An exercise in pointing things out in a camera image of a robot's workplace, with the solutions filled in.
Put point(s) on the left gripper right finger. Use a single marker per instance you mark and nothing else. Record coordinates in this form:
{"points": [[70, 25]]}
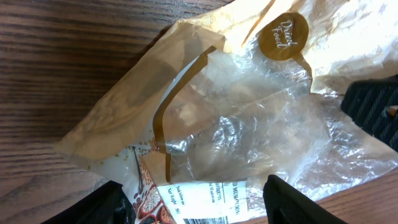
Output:
{"points": [[286, 205]]}

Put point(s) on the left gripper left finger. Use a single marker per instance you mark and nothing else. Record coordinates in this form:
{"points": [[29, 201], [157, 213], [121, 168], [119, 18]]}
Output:
{"points": [[106, 205]]}

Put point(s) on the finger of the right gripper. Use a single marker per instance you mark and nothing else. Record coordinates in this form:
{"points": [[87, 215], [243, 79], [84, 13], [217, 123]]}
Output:
{"points": [[372, 105]]}

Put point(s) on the brown snack packet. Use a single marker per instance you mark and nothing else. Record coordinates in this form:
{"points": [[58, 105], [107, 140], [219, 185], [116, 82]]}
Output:
{"points": [[229, 97]]}

